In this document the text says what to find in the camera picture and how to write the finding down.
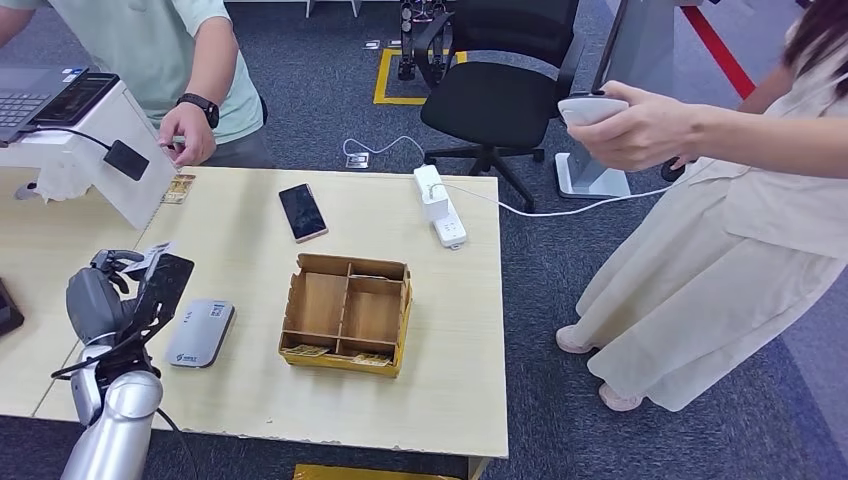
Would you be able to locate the black wristwatch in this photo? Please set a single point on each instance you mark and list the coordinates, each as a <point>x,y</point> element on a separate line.
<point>202,106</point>

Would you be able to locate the metal floor socket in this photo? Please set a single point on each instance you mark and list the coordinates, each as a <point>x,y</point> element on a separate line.
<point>356,160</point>

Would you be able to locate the person's left forearm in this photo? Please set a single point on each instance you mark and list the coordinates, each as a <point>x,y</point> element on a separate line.
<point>213,63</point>
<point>768,139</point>

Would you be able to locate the wooden divided box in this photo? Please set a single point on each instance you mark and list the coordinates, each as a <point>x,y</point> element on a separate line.
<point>324,305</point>

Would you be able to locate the white crumpled cloth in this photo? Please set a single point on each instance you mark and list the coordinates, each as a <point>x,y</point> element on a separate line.
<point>63,184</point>

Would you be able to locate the person's left hand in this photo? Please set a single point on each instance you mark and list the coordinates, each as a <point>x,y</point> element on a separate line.
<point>642,136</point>
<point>189,136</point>

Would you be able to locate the black smartphone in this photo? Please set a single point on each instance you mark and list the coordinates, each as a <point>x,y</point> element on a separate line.
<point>303,212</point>

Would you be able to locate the grey white card reader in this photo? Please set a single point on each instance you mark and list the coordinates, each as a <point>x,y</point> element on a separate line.
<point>199,334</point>

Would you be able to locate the grey kiosk stand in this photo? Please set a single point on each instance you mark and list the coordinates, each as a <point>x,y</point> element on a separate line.
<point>636,46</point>

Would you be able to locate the white furniture legs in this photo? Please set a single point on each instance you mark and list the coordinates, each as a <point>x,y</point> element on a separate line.
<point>354,6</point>

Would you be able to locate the red floor tape line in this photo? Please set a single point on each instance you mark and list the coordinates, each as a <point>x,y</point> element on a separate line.
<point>719,46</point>

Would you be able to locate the yellow floor sheet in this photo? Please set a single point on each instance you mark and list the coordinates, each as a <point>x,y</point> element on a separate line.
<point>364,474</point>

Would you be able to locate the person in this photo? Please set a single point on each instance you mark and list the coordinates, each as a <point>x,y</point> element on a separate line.
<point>696,298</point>
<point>139,53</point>

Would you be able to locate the grey laptop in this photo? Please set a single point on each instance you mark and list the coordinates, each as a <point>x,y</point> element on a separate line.
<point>26,93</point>

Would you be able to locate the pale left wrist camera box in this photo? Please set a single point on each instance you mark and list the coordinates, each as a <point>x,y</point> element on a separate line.
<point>166,285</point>

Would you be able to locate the person's right forearm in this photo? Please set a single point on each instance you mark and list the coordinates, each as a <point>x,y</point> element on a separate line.
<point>13,23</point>
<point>768,89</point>

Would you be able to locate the small metal floor plate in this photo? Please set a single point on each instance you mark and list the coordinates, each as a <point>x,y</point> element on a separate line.
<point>371,44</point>

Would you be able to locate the white desk stand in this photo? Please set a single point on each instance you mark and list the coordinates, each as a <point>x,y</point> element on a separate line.
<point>79,156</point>

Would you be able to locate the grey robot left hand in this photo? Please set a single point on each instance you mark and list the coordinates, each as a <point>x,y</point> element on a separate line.
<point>96,305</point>

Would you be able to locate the white plug-in charger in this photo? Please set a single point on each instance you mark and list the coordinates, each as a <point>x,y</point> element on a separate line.
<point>434,205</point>

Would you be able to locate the yellow floor tape square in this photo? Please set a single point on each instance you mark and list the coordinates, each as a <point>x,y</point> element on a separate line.
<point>381,79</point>

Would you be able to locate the pale shoe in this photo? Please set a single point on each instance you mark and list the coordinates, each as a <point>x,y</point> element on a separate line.
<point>619,399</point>
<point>573,339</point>

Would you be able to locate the small grey object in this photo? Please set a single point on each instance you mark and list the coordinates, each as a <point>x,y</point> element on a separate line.
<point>23,192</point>

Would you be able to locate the standing humanoid robot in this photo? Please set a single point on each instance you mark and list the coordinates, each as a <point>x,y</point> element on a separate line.
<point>405,40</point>

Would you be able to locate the gold printed card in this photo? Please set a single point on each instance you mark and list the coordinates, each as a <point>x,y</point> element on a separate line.
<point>177,189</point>

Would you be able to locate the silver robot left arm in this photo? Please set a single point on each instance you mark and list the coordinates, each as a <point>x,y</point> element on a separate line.
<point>116,430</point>

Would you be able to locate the white power strip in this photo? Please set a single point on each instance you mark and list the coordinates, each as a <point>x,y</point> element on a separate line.
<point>452,233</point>

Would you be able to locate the black office chair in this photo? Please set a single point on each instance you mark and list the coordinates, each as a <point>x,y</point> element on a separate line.
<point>490,99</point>

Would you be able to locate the black square adapter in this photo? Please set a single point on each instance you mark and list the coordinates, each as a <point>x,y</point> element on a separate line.
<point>126,160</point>

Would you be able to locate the black flat device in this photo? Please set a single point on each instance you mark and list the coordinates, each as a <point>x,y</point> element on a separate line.
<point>6,311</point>

